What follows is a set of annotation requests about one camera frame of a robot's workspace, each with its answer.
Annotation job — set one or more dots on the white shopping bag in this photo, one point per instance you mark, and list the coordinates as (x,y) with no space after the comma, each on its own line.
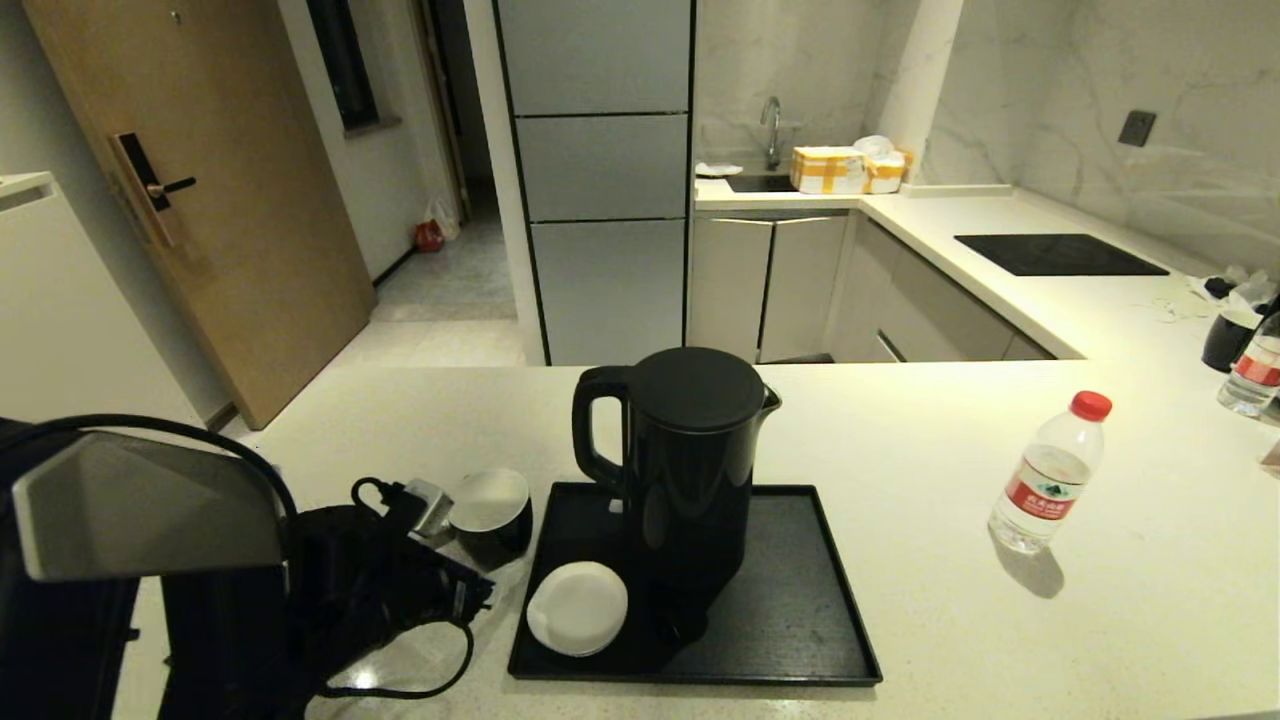
(447,217)

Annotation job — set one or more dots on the black rectangular serving tray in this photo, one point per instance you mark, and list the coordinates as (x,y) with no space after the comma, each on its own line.
(800,620)

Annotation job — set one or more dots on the white dish cloth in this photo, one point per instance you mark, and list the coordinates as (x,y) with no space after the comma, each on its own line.
(718,170)

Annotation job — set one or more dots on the large yellow-taped cardboard box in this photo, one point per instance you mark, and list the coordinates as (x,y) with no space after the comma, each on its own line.
(825,171)

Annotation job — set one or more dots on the grey sink base cabinet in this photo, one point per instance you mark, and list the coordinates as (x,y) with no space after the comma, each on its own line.
(765,288)

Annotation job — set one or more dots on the brown object corner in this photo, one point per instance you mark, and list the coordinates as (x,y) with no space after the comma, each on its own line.
(1272,458)

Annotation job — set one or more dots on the crumpled white plastic bag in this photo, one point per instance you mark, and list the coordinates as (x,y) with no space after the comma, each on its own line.
(875,147)

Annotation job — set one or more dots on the grey wall socket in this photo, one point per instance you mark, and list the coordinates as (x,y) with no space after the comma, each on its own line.
(1137,129)

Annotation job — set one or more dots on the tall grey panel cabinet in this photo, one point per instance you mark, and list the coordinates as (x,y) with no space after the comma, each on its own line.
(600,170)

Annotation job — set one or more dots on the crumpled clear wrappers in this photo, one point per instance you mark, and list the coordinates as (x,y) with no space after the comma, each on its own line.
(1250,290)

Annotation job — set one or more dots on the dark window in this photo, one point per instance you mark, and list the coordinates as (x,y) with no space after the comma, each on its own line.
(345,70)

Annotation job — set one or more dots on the black induction cooktop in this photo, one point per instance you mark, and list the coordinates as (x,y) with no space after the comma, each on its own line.
(1058,255)

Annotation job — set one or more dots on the black mug white rim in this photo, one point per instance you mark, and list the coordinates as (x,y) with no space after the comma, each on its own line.
(1227,342)

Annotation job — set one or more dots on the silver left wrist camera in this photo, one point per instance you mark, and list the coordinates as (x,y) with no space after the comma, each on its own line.
(428,508)

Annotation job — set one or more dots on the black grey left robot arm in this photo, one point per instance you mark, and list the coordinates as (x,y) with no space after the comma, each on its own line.
(140,510)

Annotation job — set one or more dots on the clear plastic water bottle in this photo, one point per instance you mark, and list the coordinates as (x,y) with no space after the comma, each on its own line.
(1252,382)
(1045,490)

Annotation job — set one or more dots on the black cup white inside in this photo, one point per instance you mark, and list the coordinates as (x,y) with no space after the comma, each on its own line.
(492,500)

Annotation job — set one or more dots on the grey counter drawer cabinet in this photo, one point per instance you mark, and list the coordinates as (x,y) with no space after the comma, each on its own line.
(930,313)

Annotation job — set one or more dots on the dark kitchen sink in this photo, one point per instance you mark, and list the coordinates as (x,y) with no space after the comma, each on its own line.
(760,184)

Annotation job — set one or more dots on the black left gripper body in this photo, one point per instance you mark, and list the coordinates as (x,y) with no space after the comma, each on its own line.
(440,585)

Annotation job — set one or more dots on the small yellow-taped cardboard box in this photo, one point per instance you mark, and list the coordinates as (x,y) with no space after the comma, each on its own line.
(886,176)

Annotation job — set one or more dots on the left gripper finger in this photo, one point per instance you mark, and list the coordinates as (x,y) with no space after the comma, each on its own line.
(495,570)

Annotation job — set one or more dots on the brown wooden door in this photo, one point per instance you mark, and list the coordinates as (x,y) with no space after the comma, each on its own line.
(250,200)

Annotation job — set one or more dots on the white round saucer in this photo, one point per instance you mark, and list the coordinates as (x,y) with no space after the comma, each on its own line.
(578,608)

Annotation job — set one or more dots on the black electric kettle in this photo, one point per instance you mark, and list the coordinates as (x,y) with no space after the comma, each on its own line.
(690,470)

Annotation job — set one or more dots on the chrome kitchen faucet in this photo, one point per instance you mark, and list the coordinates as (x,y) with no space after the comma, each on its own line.
(773,138)

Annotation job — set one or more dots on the red bag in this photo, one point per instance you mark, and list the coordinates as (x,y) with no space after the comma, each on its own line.
(430,238)

